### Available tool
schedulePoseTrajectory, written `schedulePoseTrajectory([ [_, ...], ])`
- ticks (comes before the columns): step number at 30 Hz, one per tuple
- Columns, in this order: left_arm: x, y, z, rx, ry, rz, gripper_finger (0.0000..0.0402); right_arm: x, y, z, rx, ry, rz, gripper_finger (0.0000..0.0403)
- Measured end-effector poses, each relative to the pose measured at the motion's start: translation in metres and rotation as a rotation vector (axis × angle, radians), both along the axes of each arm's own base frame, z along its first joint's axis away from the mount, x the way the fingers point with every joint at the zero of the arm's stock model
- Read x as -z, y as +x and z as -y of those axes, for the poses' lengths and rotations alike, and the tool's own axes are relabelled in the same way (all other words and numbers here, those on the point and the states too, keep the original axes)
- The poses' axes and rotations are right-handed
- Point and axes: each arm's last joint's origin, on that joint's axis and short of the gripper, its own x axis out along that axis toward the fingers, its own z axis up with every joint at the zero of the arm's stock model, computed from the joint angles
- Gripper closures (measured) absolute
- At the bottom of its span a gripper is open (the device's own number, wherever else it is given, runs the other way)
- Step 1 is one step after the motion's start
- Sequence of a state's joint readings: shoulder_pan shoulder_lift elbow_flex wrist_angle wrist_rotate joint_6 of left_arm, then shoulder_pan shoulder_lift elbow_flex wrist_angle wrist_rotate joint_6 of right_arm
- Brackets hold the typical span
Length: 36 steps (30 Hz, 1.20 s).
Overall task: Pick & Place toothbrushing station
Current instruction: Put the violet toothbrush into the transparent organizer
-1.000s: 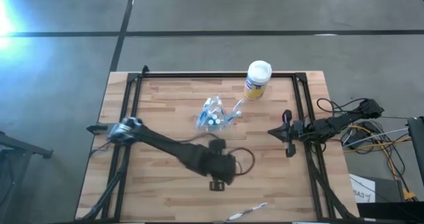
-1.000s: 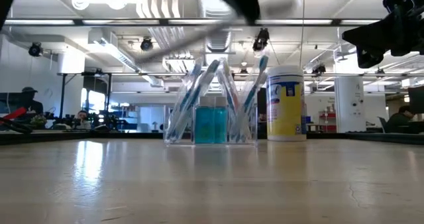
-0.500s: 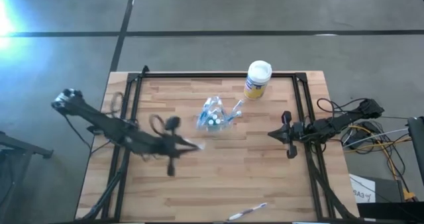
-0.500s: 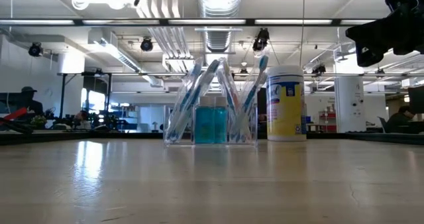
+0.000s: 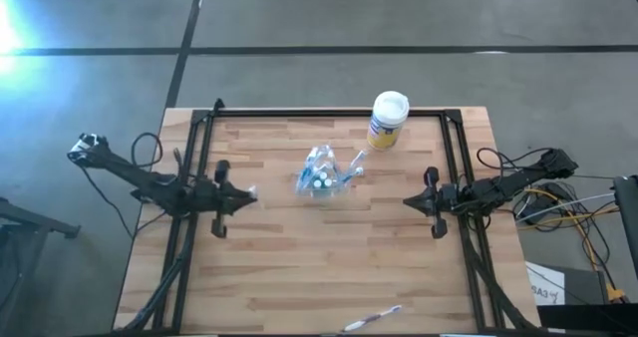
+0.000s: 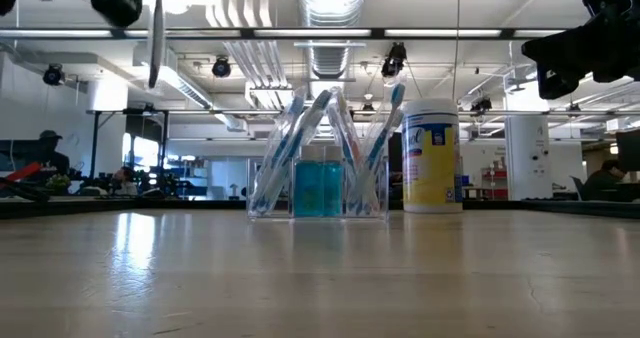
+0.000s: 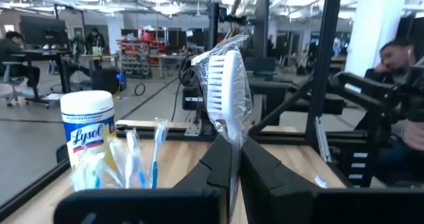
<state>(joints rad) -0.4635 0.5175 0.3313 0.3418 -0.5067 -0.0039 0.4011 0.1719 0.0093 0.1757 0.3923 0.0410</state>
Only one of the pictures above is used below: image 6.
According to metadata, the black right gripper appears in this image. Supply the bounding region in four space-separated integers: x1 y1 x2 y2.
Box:
521 5 640 101

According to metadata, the teal mouthwash bottle white cap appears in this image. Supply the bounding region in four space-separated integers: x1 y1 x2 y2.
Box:
293 145 325 218
323 145 345 218

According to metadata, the black ceiling spotlight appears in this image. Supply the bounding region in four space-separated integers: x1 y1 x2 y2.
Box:
42 63 66 87
211 56 233 79
469 96 494 114

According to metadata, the white round pillar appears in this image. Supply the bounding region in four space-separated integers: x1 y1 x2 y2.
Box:
503 88 554 202

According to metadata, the black computer monitor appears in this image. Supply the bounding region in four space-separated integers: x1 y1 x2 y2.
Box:
615 129 640 173
387 130 404 179
0 139 45 173

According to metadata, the person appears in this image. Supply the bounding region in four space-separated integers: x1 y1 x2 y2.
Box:
581 158 627 202
30 129 71 179
112 166 140 196

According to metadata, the yellow white Lysol wipes canister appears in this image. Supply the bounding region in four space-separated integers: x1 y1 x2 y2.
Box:
401 97 464 214

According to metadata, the red bar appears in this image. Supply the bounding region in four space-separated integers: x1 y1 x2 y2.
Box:
2 161 44 184

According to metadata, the black overhead camera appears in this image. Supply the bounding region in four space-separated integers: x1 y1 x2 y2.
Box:
379 41 408 81

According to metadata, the silver ventilation duct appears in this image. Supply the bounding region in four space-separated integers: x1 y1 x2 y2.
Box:
297 0 366 134

